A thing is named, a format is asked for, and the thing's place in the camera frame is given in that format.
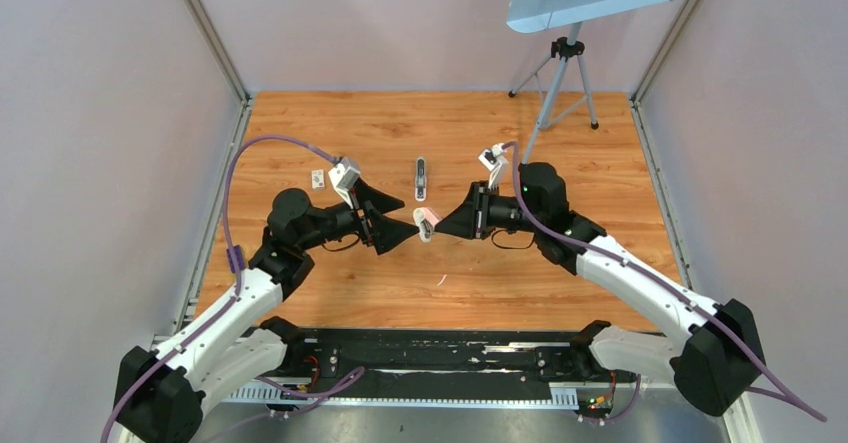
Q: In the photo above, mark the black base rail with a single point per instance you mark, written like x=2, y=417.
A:
x=442, y=368

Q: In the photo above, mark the white staple box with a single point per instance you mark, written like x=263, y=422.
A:
x=318, y=181

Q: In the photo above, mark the grey white stapler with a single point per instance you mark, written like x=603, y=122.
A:
x=421, y=179

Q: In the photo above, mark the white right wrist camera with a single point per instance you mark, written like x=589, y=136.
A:
x=496, y=161

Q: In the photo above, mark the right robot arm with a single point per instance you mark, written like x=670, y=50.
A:
x=711, y=352

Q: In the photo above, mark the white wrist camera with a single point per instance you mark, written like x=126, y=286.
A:
x=343, y=177
x=496, y=161

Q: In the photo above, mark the purple toy brick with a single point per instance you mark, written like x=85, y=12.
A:
x=236, y=259

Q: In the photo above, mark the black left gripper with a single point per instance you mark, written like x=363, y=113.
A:
x=365, y=217

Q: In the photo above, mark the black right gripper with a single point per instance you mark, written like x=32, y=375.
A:
x=478, y=209

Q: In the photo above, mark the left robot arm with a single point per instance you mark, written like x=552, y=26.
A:
x=164, y=394

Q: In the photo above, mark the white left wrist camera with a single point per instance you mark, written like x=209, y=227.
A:
x=343, y=177

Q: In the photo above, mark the silver tripod stand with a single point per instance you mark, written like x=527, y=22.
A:
x=566, y=51

